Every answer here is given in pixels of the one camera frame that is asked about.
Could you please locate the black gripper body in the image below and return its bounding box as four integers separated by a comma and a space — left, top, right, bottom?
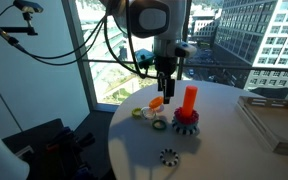
153, 55, 178, 83

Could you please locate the dark vertical window mullion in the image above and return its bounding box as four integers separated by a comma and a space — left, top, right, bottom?
176, 0, 194, 82

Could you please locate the dark horizontal window railing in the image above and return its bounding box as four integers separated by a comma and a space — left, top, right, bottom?
83, 59, 288, 73

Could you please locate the pale window mullion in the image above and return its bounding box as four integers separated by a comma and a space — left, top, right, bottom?
62, 0, 99, 112

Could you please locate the black equipment platform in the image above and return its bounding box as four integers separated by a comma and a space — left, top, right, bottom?
2, 118, 100, 180

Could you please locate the white rounded housing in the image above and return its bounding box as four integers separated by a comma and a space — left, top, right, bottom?
0, 118, 30, 180

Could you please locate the orange stacking toy post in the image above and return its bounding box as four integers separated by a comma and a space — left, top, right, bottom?
181, 85, 199, 118

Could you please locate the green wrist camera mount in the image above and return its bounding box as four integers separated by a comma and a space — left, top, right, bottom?
133, 48, 156, 70

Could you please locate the red toy ring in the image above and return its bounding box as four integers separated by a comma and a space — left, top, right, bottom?
173, 107, 200, 126

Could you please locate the clear plastic toy ring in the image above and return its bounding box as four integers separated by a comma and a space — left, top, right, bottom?
140, 106, 158, 121

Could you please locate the dark green toy ring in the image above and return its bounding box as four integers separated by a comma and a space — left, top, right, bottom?
151, 119, 168, 131

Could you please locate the lime yellow toy ring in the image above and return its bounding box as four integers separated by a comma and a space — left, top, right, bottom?
131, 107, 144, 118

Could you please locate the blue toy ring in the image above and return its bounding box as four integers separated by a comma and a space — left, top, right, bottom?
172, 119, 200, 130

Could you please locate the large black white striped ring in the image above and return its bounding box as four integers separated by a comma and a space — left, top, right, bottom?
171, 121, 200, 137

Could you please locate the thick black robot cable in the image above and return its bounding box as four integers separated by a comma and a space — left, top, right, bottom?
102, 0, 167, 80

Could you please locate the small black white striped ring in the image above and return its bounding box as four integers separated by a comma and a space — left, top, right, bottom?
159, 148, 180, 168

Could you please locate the thin black cable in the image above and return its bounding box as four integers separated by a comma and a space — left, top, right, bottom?
0, 13, 107, 66

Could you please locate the grey camera on mount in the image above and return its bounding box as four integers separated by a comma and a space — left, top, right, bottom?
12, 0, 44, 14

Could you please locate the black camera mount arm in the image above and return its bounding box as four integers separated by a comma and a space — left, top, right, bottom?
0, 11, 39, 36

